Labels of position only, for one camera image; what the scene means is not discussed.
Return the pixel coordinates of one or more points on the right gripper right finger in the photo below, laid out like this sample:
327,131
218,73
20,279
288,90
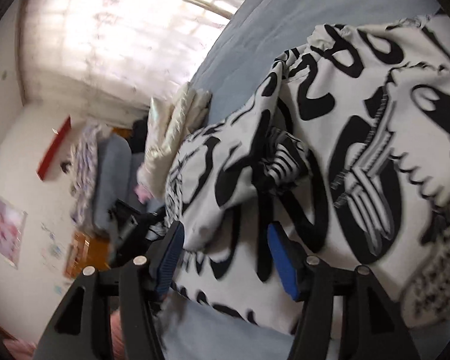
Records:
371,327

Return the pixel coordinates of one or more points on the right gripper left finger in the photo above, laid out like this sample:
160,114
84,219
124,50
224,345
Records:
80,326

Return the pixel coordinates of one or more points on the black white graffiti print jacket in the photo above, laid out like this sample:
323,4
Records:
345,143

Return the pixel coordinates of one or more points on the orange wooden headboard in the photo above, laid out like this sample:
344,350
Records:
85,250

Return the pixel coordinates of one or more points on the pink white kitty plush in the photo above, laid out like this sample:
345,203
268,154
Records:
143,194

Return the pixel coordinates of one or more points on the folded purple floral blanket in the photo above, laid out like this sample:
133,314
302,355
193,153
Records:
83,173

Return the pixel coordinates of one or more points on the black garment by window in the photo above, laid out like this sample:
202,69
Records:
138,136

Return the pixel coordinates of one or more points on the folded cream puffer jacket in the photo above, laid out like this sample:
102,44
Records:
169,122

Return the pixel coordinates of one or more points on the white floral curtain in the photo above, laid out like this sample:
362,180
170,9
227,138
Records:
107,59

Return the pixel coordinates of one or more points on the blue bed blanket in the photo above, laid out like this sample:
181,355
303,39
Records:
258,32

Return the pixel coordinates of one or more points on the pink wall poster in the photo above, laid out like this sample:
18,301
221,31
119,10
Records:
12,224

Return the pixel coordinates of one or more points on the red wall shelf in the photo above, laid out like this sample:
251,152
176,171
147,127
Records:
59,137

